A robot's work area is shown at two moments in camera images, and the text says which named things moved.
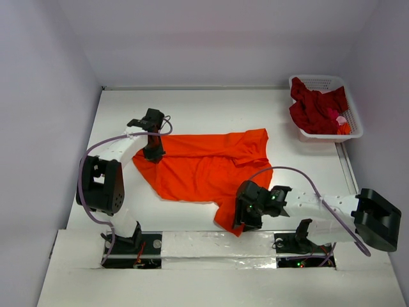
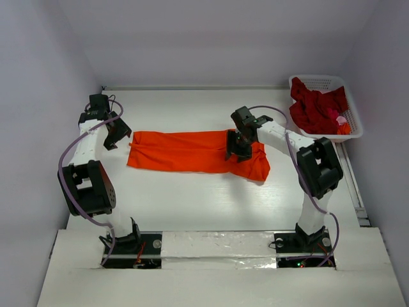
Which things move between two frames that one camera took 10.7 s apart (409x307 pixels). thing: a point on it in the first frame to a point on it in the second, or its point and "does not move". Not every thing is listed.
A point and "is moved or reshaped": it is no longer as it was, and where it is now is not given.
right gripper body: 242,215 to 238,146
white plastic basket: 323,84 does not move
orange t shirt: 208,169 is moved or reshaped
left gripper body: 153,150 to 116,133
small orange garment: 344,129 does not move
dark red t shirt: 316,112 does not move
